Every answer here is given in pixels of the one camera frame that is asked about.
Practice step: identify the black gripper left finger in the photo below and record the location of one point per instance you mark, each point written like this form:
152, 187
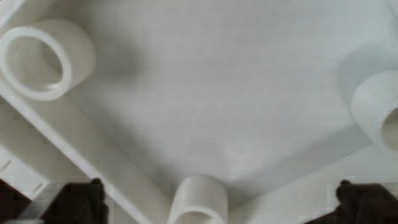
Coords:
78, 206

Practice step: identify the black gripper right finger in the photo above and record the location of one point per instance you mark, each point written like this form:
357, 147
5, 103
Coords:
367, 205

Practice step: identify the white square tabletop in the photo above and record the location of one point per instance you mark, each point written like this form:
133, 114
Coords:
193, 97

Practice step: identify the white U-shaped obstacle fence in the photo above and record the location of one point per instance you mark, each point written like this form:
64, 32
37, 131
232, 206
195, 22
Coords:
26, 174

